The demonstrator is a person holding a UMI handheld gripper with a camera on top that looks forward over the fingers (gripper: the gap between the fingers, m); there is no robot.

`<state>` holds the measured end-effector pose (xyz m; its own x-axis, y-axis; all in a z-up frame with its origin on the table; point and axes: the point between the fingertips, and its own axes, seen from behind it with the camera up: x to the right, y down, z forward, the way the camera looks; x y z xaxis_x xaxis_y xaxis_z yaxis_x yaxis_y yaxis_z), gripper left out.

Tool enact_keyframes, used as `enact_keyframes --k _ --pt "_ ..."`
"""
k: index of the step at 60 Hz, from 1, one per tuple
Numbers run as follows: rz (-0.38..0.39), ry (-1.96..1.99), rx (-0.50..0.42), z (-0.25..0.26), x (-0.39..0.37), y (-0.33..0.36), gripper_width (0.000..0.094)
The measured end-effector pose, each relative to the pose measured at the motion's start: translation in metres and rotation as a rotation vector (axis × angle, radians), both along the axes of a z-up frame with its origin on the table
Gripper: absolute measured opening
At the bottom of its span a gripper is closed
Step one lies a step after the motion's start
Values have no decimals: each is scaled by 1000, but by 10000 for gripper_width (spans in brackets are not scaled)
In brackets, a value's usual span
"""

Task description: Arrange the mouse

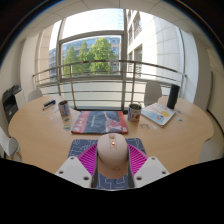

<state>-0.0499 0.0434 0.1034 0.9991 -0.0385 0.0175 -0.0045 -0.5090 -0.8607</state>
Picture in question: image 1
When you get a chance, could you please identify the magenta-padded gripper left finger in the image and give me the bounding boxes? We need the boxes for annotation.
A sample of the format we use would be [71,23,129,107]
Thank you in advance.
[54,143,99,189]

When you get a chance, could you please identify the white shell chair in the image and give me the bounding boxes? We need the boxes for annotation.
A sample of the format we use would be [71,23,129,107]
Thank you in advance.
[27,88,44,104]
[143,80,163,108]

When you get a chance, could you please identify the white illustrated book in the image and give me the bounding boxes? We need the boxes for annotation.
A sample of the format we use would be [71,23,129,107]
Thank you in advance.
[140,101,177,128]

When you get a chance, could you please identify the metal balcony railing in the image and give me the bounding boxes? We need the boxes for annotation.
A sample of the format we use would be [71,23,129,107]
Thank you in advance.
[32,59,188,111]

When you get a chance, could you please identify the black cylinder speaker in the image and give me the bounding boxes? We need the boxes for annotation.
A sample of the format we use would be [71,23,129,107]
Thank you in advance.
[166,83,181,110]

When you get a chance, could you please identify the black office printer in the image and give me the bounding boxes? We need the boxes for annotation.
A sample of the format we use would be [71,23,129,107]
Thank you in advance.
[1,84,24,124]

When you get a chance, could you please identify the beige computer mouse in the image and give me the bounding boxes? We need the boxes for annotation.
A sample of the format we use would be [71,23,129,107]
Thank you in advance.
[96,132,130,180]

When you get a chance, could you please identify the dark blue patterned mouse pad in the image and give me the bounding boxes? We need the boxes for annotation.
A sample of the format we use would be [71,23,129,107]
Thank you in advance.
[67,138,148,191]

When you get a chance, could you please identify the dark blue stapler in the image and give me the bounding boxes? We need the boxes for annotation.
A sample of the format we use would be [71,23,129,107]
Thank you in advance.
[42,99,57,111]

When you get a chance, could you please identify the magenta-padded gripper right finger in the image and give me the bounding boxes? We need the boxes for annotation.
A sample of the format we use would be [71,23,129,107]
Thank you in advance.
[127,143,171,189]

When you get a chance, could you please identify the white chair with wooden legs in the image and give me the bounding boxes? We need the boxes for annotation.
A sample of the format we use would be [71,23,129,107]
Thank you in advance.
[0,126,23,161]

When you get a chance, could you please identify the red and dark magazine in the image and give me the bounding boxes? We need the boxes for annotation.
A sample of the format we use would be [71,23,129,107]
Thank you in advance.
[70,110,129,135]

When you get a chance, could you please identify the printed tin can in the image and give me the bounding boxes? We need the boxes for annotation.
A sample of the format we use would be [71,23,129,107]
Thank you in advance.
[127,102,143,123]
[57,99,72,118]

